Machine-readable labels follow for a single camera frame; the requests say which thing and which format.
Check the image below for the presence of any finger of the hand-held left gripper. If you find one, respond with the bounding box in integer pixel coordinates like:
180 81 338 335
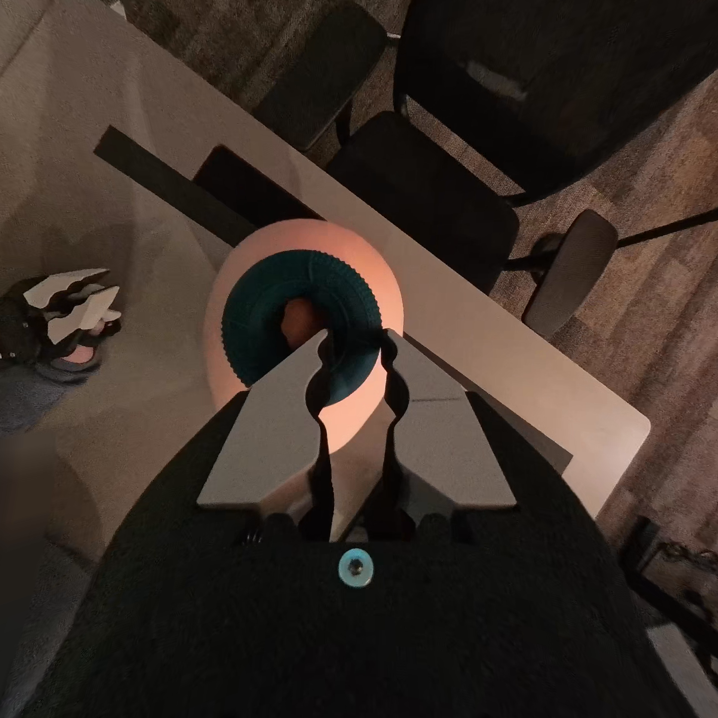
46 285 122 346
24 268 111 310

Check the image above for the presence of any dark metal frame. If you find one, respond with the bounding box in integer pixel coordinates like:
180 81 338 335
620 515 718 648

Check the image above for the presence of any dark teal rubber toy tire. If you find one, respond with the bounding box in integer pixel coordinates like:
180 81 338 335
221 251 385 406

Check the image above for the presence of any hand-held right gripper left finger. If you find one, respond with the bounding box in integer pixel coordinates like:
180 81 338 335
196 327 336 525

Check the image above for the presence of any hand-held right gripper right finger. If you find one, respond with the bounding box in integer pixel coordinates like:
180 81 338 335
381 328 518 525

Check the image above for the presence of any pink round plastic piece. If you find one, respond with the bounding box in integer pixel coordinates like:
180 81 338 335
203 220 405 455

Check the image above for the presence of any long black flat strip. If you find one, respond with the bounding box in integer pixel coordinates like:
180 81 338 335
93 125 266 249

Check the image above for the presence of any black flat rectangular pad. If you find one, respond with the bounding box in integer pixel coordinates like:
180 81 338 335
192 145 328 226

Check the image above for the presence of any person's left forearm blue sleeve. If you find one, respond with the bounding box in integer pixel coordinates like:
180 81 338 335
0 350 104 434

